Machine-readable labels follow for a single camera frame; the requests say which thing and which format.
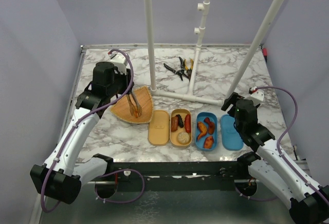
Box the metal food tongs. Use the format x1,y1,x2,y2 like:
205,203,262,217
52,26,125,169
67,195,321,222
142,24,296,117
126,91,142,117

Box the woven bamboo basket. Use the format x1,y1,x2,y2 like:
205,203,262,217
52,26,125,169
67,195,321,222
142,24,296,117
110,86,154,124

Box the brown fried patty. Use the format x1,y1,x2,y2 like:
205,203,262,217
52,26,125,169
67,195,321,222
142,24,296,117
208,123,216,135

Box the blue lunch box lid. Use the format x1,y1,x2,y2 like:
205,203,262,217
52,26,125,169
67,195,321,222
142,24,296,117
220,115,244,151

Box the orange chicken wing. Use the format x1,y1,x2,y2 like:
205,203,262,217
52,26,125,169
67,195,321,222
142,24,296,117
197,121,207,141

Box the red sausage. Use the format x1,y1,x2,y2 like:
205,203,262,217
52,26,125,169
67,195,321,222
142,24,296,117
184,114,191,133

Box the beige lunch box lid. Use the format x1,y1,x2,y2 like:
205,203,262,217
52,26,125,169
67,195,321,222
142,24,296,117
148,110,170,146

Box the black sea cucumber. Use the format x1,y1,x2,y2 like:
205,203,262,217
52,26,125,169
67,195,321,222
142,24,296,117
176,115,184,128

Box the white steamed bun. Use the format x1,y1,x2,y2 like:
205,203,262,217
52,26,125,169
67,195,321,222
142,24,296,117
177,132,190,145

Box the brown sausage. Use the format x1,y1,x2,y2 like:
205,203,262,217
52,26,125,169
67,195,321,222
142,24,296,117
171,116,178,132

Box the orange fried chicken piece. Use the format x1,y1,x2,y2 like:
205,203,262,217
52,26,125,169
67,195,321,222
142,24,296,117
203,136,214,150

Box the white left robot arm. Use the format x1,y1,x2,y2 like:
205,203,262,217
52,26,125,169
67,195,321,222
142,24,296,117
30,62,134,204

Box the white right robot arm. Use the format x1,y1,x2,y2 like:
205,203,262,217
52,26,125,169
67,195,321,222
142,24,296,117
222,87,328,223

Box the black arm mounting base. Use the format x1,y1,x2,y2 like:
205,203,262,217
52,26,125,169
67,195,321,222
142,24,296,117
92,159,258,198

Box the blue lunch box base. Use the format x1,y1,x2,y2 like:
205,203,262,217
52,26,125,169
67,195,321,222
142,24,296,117
194,112,218,152

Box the beige lunch box base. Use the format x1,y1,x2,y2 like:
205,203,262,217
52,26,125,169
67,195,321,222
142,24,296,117
170,109,193,148

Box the black pruning shears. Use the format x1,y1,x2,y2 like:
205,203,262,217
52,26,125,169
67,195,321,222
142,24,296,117
163,57,190,81

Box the red clamp at table corner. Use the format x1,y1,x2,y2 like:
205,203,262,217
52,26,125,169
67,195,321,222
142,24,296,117
262,48,267,61

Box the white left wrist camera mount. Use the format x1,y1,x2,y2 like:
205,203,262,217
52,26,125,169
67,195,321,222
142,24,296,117
108,52,127,74

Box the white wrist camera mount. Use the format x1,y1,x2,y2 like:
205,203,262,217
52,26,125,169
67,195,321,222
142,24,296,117
108,52,127,74
246,86,264,106

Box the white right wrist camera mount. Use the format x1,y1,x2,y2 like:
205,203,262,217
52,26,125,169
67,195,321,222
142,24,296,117
246,86,264,106

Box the yellow handled pliers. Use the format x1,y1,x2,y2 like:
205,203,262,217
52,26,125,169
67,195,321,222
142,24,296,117
184,59,194,81

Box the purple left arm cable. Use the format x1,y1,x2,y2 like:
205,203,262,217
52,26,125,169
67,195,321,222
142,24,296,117
40,48,145,213

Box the aluminium table frame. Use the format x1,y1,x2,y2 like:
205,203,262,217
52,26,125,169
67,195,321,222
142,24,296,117
28,44,324,224

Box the white PVC pipe frame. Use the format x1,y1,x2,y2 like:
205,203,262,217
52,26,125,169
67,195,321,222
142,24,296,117
144,0,284,106

